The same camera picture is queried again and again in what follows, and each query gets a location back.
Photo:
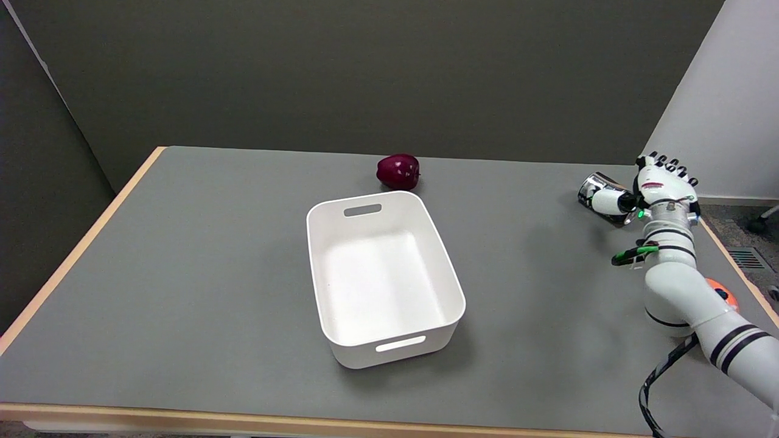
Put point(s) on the green black connector plug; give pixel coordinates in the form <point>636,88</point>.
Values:
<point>630,255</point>

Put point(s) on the black chair caster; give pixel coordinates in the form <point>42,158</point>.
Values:
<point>758,225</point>

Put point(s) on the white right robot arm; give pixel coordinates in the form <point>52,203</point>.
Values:
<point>700,298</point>

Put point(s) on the dark red apple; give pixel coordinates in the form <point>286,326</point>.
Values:
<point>398,171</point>

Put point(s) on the orange round object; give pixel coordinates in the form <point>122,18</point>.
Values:
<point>724,295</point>

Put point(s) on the black drink can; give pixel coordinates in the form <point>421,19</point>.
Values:
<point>599,188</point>

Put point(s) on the white plastic bin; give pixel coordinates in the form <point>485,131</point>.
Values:
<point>383,277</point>

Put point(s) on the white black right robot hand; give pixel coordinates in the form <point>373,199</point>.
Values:
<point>654,191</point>

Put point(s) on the metal floor vent grille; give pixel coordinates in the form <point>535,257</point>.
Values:
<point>750,260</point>

